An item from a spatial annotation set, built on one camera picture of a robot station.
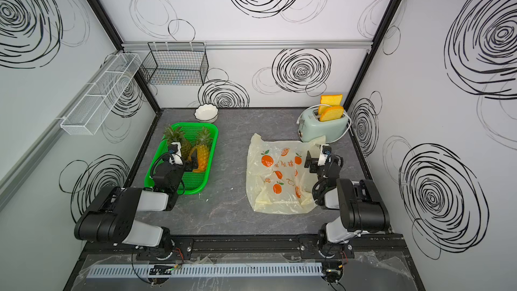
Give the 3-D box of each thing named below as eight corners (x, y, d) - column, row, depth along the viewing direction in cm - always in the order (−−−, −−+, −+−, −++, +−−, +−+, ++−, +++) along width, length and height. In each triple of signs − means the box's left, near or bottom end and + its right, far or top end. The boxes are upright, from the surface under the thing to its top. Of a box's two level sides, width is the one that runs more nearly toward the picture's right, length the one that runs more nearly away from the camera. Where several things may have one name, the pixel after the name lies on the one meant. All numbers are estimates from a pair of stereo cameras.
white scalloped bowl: (193, 122, 115) (192, 119, 113) (198, 107, 123) (196, 104, 121) (216, 122, 115) (216, 119, 113) (219, 107, 123) (219, 104, 121)
